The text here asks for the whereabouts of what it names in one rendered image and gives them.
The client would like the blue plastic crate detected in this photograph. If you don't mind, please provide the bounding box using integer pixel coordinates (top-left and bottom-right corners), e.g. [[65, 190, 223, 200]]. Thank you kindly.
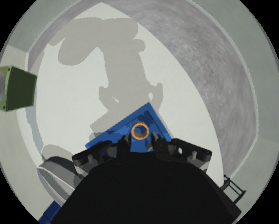
[[85, 102, 172, 153]]

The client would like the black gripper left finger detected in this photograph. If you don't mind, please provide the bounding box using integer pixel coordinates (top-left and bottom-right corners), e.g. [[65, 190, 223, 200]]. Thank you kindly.
[[72, 133, 133, 179]]

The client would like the bronze bushing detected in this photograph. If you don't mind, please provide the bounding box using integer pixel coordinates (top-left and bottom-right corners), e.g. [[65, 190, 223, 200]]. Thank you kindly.
[[132, 121, 149, 140]]

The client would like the grey round turntable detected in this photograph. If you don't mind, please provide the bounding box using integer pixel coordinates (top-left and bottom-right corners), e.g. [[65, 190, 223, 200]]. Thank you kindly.
[[36, 156, 82, 207]]

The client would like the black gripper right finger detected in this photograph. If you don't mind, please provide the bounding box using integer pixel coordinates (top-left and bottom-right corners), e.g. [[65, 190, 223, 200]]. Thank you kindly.
[[151, 132, 212, 173]]

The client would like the grey metal ring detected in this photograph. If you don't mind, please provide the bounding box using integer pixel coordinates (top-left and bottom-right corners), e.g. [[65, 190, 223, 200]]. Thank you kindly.
[[146, 142, 152, 152]]

